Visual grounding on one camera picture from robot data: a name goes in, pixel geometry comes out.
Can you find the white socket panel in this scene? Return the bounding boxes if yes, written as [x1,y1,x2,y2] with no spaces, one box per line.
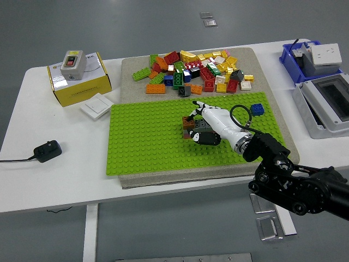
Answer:
[310,43,343,66]

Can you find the grey push-button switch box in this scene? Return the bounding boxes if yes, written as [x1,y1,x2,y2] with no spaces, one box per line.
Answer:
[59,50,88,81]

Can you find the grey long toy brick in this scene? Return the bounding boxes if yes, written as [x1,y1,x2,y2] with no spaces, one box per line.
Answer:
[183,118,210,135]

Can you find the lime green long brick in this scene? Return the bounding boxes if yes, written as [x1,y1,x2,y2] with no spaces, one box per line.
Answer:
[133,67,152,81]

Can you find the brown square toy brick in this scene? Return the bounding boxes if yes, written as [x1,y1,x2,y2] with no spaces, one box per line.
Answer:
[182,116,196,130]

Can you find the dark green long brick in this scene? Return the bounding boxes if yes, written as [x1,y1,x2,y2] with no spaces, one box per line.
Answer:
[173,72,184,90]

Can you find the green and white brick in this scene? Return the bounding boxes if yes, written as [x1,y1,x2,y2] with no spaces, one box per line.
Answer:
[206,62,221,76]

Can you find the large red toy brick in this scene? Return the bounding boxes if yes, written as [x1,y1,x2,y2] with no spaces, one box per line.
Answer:
[163,51,180,66]

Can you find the blue plastic bin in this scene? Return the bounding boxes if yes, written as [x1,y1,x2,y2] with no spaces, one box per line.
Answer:
[279,40,344,84]

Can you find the long metal floor plate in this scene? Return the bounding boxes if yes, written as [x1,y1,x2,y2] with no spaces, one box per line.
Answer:
[114,253,253,262]

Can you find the orange long toy brick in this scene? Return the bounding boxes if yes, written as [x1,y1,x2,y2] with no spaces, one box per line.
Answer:
[146,84,166,94]

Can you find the red long toy brick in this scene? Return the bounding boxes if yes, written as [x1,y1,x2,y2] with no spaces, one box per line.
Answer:
[198,67,216,82]

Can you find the green studded baseplate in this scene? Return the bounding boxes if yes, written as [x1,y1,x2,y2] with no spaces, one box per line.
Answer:
[105,92,286,177]

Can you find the yellow cardboard box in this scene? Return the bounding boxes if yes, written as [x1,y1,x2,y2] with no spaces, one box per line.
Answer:
[46,51,112,108]

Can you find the yellow curved toy brick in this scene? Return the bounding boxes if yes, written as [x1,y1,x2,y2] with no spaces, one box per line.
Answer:
[179,50,197,63]

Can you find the blue square toy brick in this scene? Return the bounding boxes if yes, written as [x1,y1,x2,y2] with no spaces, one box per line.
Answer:
[250,103,265,117]

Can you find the black adapter cord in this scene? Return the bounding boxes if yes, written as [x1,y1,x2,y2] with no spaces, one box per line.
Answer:
[0,155,36,163]

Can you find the black power adapter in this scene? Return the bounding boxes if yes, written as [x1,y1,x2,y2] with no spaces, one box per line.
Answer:
[33,140,63,163]

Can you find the grey device housing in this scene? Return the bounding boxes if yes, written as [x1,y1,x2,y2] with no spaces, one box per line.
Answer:
[290,45,341,78]

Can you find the black hanging cable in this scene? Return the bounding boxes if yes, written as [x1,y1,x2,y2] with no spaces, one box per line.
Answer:
[46,206,73,213]

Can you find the white table leg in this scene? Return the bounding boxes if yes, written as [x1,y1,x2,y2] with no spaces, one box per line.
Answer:
[82,203,99,262]
[274,206,298,237]

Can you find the white wall switch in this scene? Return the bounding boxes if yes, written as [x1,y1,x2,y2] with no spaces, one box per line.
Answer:
[80,92,115,121]

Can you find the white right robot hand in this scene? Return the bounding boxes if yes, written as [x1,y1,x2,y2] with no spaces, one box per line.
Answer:
[186,100,251,146]

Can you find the grey electrical enclosure box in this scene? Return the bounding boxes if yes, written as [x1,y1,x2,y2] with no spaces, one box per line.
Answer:
[292,73,349,140]

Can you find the dark grey sloped brick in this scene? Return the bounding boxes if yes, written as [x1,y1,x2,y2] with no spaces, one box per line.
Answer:
[230,69,245,82]

